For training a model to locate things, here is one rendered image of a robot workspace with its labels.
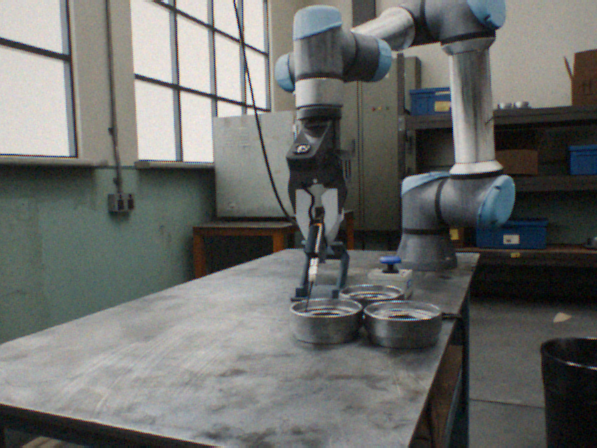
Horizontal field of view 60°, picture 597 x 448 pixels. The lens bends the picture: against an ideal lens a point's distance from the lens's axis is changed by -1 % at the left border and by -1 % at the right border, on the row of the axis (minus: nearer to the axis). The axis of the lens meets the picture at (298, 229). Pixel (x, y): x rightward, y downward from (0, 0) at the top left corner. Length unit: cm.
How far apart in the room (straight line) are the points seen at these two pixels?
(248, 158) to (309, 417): 272
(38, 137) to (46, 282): 63
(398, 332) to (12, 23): 219
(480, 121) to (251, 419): 87
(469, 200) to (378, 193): 346
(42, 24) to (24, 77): 27
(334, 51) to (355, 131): 389
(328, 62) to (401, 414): 52
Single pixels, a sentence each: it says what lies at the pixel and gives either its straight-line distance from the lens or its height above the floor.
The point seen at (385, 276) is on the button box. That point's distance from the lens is 97.
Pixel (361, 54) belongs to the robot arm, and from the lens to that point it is 88.
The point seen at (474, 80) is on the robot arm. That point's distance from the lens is 120.
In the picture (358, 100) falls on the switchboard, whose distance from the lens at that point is 474.
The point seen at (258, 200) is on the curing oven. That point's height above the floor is 91.
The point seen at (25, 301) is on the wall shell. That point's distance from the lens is 238.
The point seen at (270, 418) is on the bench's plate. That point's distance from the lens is 52.
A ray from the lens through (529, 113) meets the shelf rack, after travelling 418.
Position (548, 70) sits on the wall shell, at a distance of 484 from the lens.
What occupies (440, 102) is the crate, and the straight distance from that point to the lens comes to 433.
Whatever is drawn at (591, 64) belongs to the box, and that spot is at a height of 179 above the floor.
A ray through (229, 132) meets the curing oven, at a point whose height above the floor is 133.
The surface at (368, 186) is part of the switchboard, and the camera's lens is 466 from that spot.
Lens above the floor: 102
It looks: 5 degrees down
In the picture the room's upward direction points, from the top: 2 degrees counter-clockwise
